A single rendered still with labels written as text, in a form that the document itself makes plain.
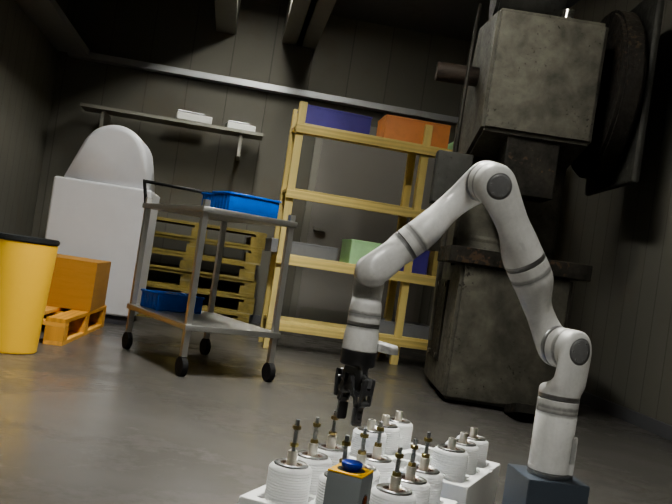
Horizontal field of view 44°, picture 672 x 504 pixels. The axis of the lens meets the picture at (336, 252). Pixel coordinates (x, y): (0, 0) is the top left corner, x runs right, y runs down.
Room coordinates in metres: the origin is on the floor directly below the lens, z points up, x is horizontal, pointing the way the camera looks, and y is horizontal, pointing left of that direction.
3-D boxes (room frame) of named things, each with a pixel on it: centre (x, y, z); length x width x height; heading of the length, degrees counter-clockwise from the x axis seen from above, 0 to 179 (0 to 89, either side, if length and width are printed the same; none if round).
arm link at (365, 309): (1.77, -0.08, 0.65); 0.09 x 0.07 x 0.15; 1
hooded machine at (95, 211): (6.61, 1.87, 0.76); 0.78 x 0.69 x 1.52; 100
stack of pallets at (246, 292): (7.72, 1.30, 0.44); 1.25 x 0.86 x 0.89; 97
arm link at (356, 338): (1.77, -0.10, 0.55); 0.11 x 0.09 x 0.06; 116
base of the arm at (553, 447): (1.86, -0.54, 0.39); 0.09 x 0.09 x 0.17; 7
